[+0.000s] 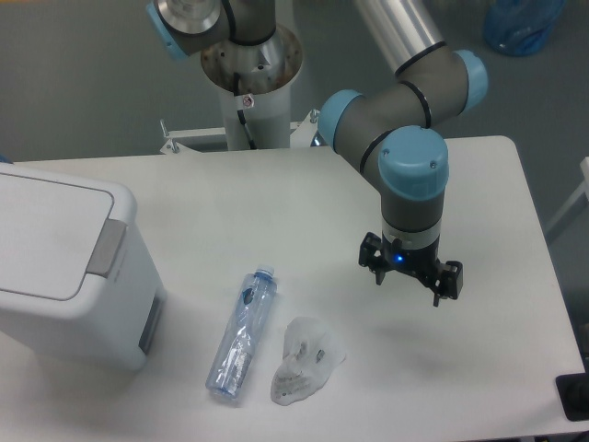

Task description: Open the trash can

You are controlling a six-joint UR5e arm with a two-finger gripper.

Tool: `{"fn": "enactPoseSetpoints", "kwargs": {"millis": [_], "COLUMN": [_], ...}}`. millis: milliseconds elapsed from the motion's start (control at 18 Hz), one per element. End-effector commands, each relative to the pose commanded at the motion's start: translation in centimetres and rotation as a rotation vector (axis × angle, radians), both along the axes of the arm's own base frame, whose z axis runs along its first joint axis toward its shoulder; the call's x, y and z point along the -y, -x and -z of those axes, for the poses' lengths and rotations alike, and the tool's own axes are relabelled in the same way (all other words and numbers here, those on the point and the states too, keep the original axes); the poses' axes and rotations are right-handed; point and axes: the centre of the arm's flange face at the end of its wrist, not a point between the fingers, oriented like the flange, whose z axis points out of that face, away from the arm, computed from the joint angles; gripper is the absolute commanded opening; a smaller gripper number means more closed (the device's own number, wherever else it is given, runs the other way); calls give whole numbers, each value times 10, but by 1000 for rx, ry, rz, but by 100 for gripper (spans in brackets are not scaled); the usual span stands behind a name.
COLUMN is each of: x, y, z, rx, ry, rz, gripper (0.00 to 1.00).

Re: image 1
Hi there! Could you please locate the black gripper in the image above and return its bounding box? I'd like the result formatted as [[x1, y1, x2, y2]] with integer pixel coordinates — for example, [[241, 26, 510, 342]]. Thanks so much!
[[358, 232, 463, 308]]

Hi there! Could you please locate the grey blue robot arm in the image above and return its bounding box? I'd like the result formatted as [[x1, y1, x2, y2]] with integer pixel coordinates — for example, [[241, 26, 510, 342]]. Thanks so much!
[[146, 1, 488, 301]]

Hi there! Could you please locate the white trash can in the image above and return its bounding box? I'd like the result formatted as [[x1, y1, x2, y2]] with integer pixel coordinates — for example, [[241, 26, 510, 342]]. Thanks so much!
[[1, 164, 166, 370]]

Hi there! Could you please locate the white trash can lid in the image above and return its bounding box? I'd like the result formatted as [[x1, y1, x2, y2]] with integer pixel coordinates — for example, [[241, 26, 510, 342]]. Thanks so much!
[[1, 165, 136, 301]]

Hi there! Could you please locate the crumpled clear plastic bag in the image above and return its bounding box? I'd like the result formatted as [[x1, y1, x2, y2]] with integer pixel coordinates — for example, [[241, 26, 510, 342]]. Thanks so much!
[[270, 317, 347, 406]]

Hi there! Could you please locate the clear plastic water bottle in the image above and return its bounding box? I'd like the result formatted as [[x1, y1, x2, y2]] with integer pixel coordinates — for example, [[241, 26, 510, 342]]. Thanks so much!
[[205, 264, 277, 400]]

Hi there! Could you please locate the black device at table edge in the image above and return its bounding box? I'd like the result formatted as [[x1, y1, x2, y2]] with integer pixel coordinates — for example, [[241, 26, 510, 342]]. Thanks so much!
[[556, 373, 588, 422]]

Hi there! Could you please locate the blue plastic bag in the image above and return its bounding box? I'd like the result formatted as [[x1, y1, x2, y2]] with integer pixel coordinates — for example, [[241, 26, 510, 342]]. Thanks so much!
[[482, 0, 567, 57]]

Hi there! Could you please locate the white frame at right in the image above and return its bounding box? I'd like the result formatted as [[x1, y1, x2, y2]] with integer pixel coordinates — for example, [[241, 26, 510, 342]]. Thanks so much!
[[544, 157, 588, 244]]

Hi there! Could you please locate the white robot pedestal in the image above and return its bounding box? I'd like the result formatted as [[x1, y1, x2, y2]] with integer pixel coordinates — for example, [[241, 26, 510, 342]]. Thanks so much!
[[160, 24, 324, 154]]

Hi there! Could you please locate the black cable on pedestal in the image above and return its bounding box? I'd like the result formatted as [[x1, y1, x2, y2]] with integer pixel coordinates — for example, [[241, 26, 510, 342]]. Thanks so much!
[[232, 71, 258, 150]]

